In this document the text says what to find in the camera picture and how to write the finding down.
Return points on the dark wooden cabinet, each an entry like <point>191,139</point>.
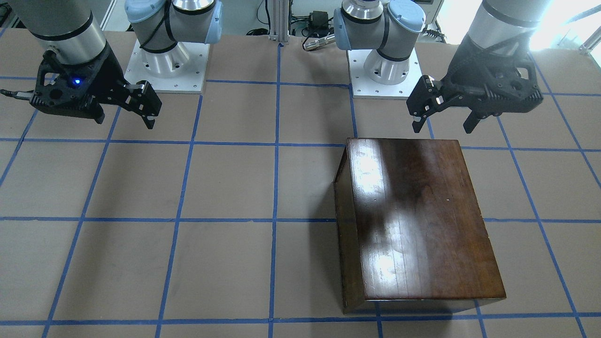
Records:
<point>410,231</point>

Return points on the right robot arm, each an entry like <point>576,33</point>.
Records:
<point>68,27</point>

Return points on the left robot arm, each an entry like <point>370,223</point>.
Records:
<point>392,29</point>

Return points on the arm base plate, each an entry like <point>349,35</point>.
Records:
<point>181,70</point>
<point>373,77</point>

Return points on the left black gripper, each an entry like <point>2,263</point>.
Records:
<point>465,61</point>

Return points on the aluminium frame post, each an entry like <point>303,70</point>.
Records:
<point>279,20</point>

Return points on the gold cylinder tool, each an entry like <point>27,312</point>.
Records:
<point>319,43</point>

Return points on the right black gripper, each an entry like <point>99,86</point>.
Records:
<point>104,71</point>

